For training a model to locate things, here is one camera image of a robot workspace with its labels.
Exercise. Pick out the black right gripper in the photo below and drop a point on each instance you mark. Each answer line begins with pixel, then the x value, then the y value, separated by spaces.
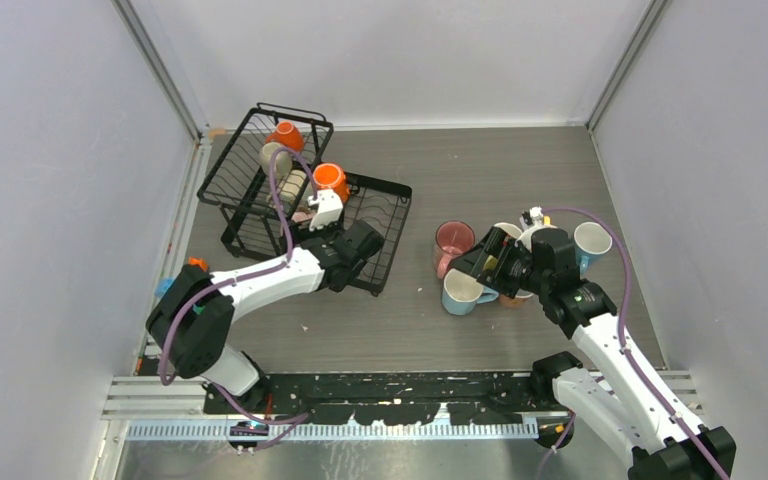
pixel 496 242

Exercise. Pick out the large pink mug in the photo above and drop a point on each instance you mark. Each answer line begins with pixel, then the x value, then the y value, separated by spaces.
pixel 451 239

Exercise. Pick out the light blue cup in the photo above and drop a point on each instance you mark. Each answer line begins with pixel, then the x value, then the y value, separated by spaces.
pixel 462 293

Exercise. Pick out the small pink cup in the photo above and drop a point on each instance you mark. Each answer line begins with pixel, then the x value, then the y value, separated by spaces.
pixel 516 301

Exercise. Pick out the blue floral mug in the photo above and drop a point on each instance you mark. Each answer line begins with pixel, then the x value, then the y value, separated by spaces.
pixel 592 241

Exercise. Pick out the orange cup tier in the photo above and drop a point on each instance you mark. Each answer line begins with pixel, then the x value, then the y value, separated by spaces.
pixel 330 176
pixel 287 134

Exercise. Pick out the pink cup rack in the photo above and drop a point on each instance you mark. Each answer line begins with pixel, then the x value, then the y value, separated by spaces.
pixel 301 216

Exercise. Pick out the light green mug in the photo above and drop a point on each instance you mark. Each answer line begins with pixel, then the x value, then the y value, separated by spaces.
pixel 491 263

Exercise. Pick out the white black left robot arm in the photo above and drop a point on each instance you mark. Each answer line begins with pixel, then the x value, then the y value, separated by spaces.
pixel 192 319

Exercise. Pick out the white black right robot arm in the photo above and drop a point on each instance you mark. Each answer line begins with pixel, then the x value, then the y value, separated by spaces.
pixel 652 431

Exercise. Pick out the beige mug top tier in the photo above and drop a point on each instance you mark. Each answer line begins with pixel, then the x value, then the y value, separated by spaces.
pixel 275 159

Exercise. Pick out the orange cup top tier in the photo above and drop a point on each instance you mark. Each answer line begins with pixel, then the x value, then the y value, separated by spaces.
pixel 287 134

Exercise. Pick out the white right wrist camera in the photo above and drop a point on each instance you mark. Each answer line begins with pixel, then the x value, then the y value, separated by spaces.
pixel 534 219

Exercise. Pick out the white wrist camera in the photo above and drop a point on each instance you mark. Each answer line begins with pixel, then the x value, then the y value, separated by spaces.
pixel 534 219
pixel 328 208

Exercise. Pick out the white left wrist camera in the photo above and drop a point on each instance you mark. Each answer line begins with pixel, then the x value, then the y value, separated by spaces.
pixel 328 208

